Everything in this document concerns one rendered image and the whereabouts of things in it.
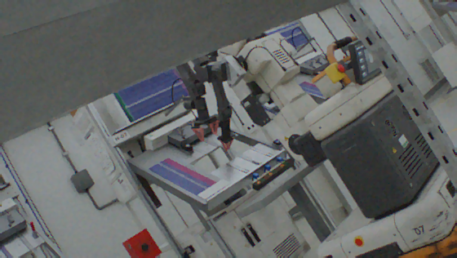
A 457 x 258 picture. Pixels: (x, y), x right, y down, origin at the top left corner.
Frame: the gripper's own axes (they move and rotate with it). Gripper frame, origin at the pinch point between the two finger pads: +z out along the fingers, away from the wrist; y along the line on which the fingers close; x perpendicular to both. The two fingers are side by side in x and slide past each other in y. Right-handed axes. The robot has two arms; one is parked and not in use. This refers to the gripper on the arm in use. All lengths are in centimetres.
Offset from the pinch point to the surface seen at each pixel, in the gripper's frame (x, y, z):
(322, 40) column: -136, -311, 38
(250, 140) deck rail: 1.8, -19.1, 2.4
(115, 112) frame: -60, 39, -23
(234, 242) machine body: 28, 27, 44
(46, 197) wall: -163, 68, 81
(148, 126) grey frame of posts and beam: -47, 24, -11
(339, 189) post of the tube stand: 54, -48, 34
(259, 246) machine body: 36, 13, 52
